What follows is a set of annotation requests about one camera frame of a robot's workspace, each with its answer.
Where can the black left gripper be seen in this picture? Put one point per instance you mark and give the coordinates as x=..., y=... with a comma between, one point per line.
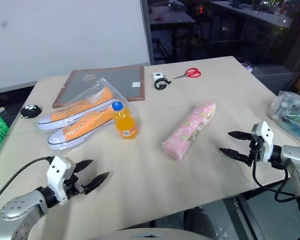
x=73, y=187

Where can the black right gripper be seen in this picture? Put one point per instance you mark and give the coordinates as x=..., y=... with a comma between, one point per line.
x=255, y=150

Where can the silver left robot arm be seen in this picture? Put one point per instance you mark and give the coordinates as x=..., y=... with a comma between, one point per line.
x=17, y=207

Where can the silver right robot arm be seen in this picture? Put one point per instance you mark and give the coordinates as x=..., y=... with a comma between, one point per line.
x=293, y=155

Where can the clear bag of small items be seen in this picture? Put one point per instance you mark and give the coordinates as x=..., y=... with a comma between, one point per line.
x=290, y=110

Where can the orange canvas sneaker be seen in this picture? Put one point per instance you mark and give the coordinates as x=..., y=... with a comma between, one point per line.
x=72, y=111
x=77, y=130

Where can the pink wrapped box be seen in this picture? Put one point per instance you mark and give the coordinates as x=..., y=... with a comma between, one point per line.
x=187, y=132

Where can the orange juice bottle blue cap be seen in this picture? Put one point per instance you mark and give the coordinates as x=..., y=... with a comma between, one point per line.
x=125, y=125

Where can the dark rounded shape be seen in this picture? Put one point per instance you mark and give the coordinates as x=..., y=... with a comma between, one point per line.
x=202, y=222

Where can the silver robot torso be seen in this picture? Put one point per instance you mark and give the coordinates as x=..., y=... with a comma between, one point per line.
x=150, y=234

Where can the clear plastic shoe bag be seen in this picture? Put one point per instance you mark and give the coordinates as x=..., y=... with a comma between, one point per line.
x=107, y=86

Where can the wood framed grey board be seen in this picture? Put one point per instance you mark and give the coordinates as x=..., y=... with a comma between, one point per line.
x=120, y=77

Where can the white charger block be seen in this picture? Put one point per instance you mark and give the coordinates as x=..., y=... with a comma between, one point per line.
x=158, y=75

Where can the dark background table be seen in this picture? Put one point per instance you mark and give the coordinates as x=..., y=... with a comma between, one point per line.
x=170, y=16
x=255, y=13

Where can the white partition board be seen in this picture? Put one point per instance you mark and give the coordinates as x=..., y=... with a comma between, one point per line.
x=65, y=37

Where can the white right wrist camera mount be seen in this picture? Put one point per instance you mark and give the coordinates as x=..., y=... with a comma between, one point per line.
x=266, y=132

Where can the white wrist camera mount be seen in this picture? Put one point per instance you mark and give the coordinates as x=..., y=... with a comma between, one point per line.
x=266, y=132
x=56, y=172

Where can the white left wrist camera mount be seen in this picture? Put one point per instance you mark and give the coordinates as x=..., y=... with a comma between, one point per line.
x=56, y=172

